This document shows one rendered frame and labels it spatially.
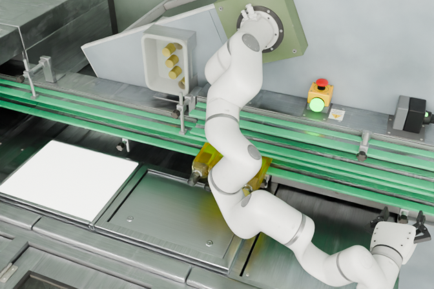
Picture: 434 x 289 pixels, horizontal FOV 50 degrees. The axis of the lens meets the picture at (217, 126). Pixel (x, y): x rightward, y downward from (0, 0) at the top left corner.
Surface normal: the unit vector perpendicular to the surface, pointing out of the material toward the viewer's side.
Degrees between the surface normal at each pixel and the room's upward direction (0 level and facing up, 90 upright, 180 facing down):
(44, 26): 90
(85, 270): 90
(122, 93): 90
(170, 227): 90
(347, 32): 0
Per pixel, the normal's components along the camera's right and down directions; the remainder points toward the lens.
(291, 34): -0.42, 0.55
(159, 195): 0.00, -0.81
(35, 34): 0.93, 0.22
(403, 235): -0.25, -0.83
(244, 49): 0.34, -0.55
